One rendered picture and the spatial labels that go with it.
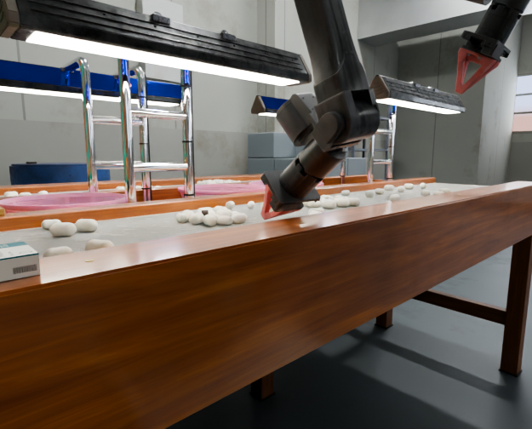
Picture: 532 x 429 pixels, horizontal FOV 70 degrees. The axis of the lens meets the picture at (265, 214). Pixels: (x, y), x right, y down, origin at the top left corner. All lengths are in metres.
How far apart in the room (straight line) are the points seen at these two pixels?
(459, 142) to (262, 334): 6.32
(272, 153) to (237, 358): 3.13
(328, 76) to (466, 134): 6.17
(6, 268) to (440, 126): 6.64
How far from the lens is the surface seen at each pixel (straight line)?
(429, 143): 6.86
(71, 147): 3.20
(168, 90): 1.39
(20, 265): 0.38
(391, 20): 5.94
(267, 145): 3.59
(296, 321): 0.55
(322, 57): 0.57
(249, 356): 0.51
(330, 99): 0.55
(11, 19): 0.66
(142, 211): 0.84
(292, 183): 0.62
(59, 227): 0.68
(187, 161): 0.96
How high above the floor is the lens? 0.87
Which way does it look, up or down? 9 degrees down
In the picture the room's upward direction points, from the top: straight up
